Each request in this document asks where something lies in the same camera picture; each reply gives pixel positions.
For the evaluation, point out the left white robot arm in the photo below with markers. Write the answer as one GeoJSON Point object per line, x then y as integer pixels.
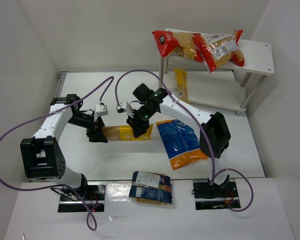
{"type": "Point", "coordinates": [41, 154]}

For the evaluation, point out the red pasta bag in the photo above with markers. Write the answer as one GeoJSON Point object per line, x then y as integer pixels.
{"type": "Point", "coordinates": [180, 44]}
{"type": "Point", "coordinates": [219, 48]}

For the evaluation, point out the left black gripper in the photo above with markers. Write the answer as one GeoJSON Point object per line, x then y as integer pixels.
{"type": "Point", "coordinates": [95, 130]}

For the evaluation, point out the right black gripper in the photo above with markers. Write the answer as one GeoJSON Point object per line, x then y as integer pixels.
{"type": "Point", "coordinates": [137, 124]}

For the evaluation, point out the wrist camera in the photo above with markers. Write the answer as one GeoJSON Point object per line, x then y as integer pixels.
{"type": "Point", "coordinates": [100, 110]}
{"type": "Point", "coordinates": [124, 107]}

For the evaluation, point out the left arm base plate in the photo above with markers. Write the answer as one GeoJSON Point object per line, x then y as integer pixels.
{"type": "Point", "coordinates": [94, 198]}

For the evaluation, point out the white two-tier shelf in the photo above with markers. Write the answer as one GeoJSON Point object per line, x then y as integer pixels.
{"type": "Point", "coordinates": [229, 87]}

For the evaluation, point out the red pasta bag right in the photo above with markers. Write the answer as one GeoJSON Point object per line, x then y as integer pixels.
{"type": "Point", "coordinates": [219, 48]}

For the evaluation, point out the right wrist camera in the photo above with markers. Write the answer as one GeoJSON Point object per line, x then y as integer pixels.
{"type": "Point", "coordinates": [124, 107]}

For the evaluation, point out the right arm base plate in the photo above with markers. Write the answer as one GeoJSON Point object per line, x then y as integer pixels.
{"type": "Point", "coordinates": [206, 198]}

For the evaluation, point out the red pasta bag left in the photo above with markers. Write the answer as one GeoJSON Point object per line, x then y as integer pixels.
{"type": "Point", "coordinates": [180, 44]}

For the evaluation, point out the large yellow spaghetti bag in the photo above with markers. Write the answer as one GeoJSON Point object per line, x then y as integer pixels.
{"type": "Point", "coordinates": [125, 133]}

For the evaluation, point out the dark blue pasta bag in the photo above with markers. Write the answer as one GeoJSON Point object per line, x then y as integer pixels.
{"type": "Point", "coordinates": [151, 188]}

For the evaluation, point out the small yellow spaghetti bag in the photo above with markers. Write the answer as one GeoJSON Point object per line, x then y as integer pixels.
{"type": "Point", "coordinates": [181, 82]}

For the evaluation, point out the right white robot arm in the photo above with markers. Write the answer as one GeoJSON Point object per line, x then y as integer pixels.
{"type": "Point", "coordinates": [211, 129]}

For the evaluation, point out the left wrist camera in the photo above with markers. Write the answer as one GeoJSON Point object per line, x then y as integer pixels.
{"type": "Point", "coordinates": [100, 110]}

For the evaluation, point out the blue orange pasta bag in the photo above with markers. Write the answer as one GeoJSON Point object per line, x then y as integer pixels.
{"type": "Point", "coordinates": [180, 142]}

